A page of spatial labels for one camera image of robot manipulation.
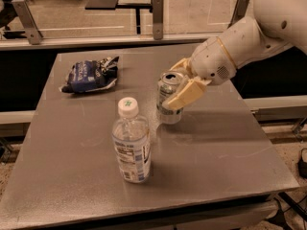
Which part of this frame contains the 7up soda can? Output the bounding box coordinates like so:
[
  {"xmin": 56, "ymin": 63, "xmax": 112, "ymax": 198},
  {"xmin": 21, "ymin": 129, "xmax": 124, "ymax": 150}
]
[{"xmin": 155, "ymin": 70, "xmax": 186, "ymax": 126}]

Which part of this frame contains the left metal rail bracket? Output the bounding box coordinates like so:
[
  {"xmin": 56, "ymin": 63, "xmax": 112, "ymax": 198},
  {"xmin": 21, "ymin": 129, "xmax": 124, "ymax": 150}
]
[{"xmin": 12, "ymin": 0, "xmax": 42, "ymax": 45}]

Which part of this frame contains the metal glass rail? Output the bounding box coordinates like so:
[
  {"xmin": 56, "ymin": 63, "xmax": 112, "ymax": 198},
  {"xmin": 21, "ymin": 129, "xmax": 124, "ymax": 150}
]
[{"xmin": 0, "ymin": 32, "xmax": 221, "ymax": 51}]

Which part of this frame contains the right metal rail bracket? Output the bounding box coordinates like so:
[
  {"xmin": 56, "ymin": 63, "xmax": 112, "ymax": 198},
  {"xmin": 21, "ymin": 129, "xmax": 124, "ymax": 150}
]
[{"xmin": 229, "ymin": 0, "xmax": 249, "ymax": 27}]

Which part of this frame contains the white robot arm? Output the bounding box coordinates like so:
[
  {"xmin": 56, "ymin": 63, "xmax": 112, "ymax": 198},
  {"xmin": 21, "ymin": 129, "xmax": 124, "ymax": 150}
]
[{"xmin": 162, "ymin": 0, "xmax": 307, "ymax": 110}]

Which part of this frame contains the metal rail bracket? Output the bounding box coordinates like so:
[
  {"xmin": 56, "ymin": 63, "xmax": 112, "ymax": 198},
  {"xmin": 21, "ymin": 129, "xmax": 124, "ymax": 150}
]
[
  {"xmin": 12, "ymin": 0, "xmax": 42, "ymax": 45},
  {"xmin": 229, "ymin": 0, "xmax": 249, "ymax": 27},
  {"xmin": 152, "ymin": 0, "xmax": 164, "ymax": 40}
]

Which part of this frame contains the blue chip bag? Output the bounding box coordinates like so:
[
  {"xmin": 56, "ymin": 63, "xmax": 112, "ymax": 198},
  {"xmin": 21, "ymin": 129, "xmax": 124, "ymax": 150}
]
[{"xmin": 59, "ymin": 57, "xmax": 119, "ymax": 94}]

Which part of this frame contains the clear plastic water bottle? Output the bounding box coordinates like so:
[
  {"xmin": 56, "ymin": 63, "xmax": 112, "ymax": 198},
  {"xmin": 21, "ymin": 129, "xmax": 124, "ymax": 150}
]
[{"xmin": 112, "ymin": 97, "xmax": 151, "ymax": 183}]

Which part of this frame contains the black office chair left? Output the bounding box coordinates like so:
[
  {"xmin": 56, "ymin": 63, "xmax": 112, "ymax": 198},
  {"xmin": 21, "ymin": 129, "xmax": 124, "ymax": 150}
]
[{"xmin": 0, "ymin": 0, "xmax": 25, "ymax": 39}]

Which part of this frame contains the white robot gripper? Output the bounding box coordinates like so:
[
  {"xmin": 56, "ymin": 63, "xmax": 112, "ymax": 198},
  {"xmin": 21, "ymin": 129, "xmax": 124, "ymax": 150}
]
[{"xmin": 162, "ymin": 37, "xmax": 237, "ymax": 110}]

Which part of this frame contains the middle metal rail bracket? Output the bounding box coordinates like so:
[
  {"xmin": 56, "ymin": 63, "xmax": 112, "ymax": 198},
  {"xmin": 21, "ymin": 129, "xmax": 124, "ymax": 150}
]
[{"xmin": 152, "ymin": 0, "xmax": 164, "ymax": 40}]

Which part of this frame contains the black background desk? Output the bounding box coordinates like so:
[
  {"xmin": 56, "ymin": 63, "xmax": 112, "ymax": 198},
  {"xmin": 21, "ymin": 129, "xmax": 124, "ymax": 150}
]
[{"xmin": 84, "ymin": 0, "xmax": 190, "ymax": 35}]

